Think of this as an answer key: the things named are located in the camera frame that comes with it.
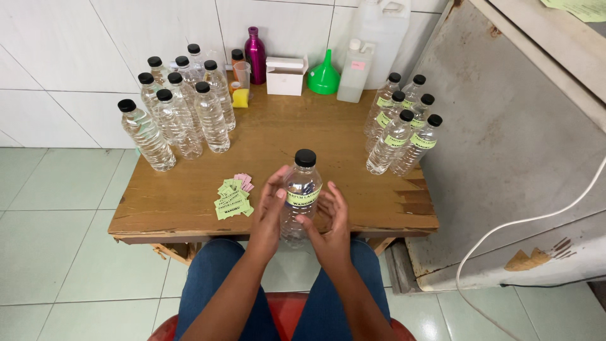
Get person's left hand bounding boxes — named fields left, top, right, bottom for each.
left=247, top=164, right=291, bottom=262

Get person's right hand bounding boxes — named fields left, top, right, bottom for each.
left=294, top=181, right=352, bottom=272

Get clear labelled bottle black cap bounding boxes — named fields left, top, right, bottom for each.
left=280, top=149, right=324, bottom=249

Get pile of green paper labels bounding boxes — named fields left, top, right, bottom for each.
left=214, top=178, right=255, bottom=221

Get pile of pink paper labels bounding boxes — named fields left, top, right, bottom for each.
left=233, top=173, right=255, bottom=192

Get person's blue jeans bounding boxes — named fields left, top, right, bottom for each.
left=174, top=238, right=392, bottom=341

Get red plastic stool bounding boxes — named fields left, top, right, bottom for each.
left=148, top=292, right=417, bottom=341

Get wooden table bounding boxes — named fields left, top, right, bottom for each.
left=108, top=71, right=440, bottom=266

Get group of green-labelled clear bottles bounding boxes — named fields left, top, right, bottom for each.
left=364, top=72, right=443, bottom=177

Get group of unlabelled clear bottles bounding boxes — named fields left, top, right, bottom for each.
left=117, top=44, right=236, bottom=172

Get white cardboard box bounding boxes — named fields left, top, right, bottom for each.
left=265, top=54, right=309, bottom=97

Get clear plastic measuring cup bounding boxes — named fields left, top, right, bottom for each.
left=232, top=61, right=252, bottom=95

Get green plastic funnel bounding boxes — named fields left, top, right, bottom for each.
left=307, top=49, right=342, bottom=95

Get small white jerrycan pink label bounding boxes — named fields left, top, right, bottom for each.
left=336, top=39, right=376, bottom=104

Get small orange bottle black cap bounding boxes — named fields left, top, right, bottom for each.
left=231, top=49, right=245, bottom=81

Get magenta metal bottle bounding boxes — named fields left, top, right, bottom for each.
left=244, top=27, right=267, bottom=85

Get grey metal cabinet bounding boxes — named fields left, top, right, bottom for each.
left=386, top=0, right=606, bottom=294

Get large white jerrycan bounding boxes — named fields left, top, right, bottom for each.
left=350, top=0, right=412, bottom=91

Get green paper sheet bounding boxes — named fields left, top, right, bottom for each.
left=540, top=0, right=606, bottom=23

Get white cable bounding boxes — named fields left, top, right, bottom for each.
left=455, top=156, right=606, bottom=341

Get black cable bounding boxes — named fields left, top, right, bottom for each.
left=499, top=277, right=592, bottom=289

